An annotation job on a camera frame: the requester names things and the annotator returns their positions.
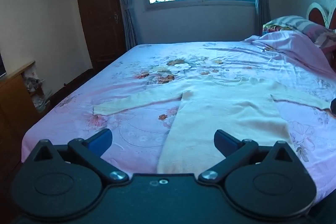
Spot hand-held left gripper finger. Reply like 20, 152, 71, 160
198, 130, 305, 183

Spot white knit sweater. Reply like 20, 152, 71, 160
93, 76, 332, 175

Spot pink quilt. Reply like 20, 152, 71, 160
244, 30, 336, 78

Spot striped floral pillow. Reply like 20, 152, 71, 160
262, 15, 336, 52

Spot red and white headboard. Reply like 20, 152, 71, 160
307, 2, 336, 30

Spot bed with floral sheet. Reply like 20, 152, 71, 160
21, 42, 336, 204

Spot dark wooden door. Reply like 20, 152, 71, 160
73, 0, 127, 71

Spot plastic bags on shelf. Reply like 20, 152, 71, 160
22, 70, 52, 112

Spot light wooden cabinet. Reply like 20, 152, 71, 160
0, 61, 51, 189

